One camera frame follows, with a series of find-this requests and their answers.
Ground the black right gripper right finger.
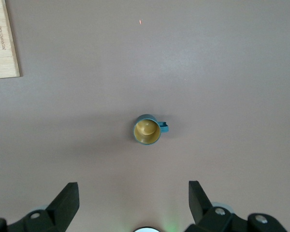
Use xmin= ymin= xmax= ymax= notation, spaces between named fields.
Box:
xmin=183 ymin=180 xmax=288 ymax=232

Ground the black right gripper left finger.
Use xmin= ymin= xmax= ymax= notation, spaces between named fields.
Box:
xmin=0 ymin=182 xmax=80 ymax=232

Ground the teal cup with handle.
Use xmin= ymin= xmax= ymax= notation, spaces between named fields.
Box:
xmin=133 ymin=114 xmax=170 ymax=146

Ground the bamboo cutting board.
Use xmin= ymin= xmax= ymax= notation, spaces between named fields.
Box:
xmin=0 ymin=0 xmax=22 ymax=80

